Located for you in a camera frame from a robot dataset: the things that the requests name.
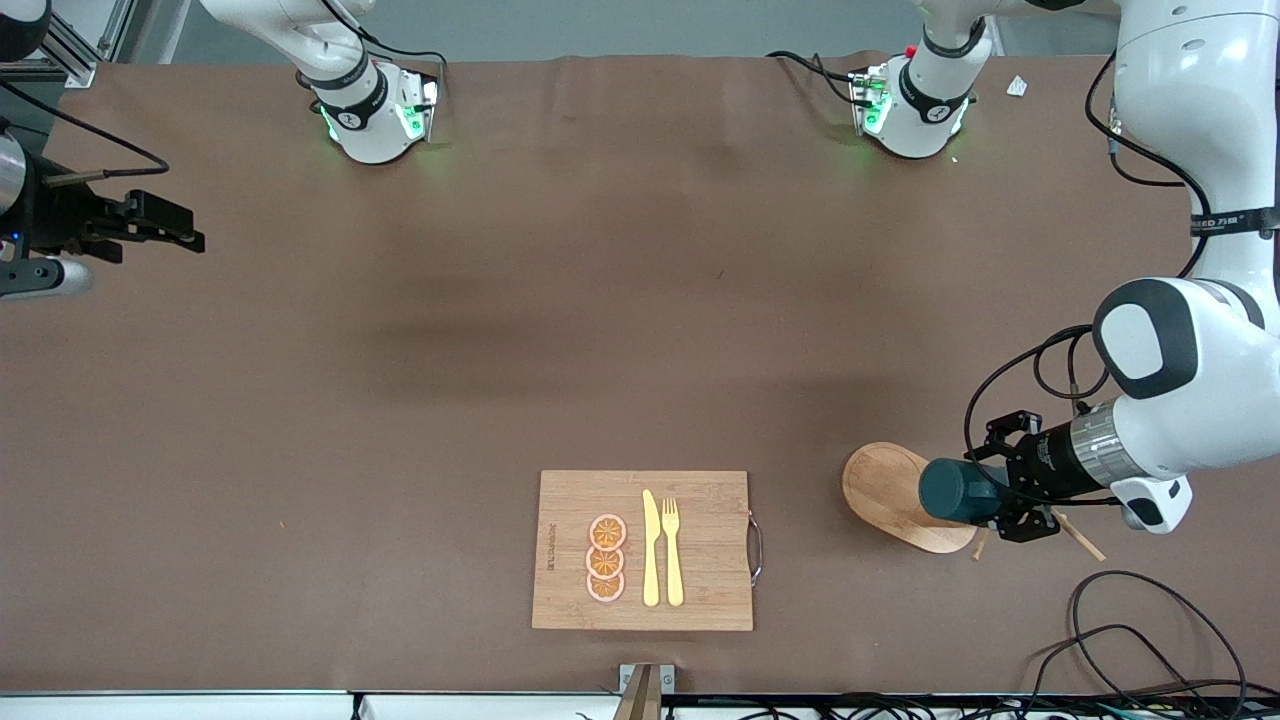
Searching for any dark teal cup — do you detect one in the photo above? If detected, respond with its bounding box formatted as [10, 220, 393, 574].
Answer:
[918, 458, 1013, 526]

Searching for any wooden mug tree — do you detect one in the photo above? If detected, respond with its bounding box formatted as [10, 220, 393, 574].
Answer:
[841, 441, 1107, 563]

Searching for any brown table cover mat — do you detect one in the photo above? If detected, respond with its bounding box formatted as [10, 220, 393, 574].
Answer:
[0, 50, 1280, 696]

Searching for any bamboo cutting board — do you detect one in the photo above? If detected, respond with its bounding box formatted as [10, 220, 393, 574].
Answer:
[531, 470, 765, 633]

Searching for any yellow plastic fork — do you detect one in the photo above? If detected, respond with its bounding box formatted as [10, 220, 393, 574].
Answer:
[661, 497, 686, 608]

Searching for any yellow plastic knife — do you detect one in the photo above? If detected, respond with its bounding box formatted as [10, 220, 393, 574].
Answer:
[642, 489, 662, 608]

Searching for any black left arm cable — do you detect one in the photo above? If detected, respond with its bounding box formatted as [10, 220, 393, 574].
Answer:
[963, 50, 1216, 501]

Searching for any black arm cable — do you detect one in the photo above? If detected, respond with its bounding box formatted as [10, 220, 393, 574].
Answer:
[963, 50, 1216, 501]
[0, 80, 169, 187]

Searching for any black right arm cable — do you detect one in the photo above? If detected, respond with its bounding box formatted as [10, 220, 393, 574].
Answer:
[0, 80, 169, 187]

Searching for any black looping cable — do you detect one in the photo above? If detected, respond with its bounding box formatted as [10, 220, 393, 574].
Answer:
[1068, 570, 1251, 720]
[1020, 625, 1211, 720]

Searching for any aluminium frame strut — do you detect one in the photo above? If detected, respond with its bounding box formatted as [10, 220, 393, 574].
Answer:
[42, 0, 136, 89]

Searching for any aluminium camera post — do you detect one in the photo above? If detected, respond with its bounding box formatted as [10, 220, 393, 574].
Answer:
[618, 663, 676, 720]

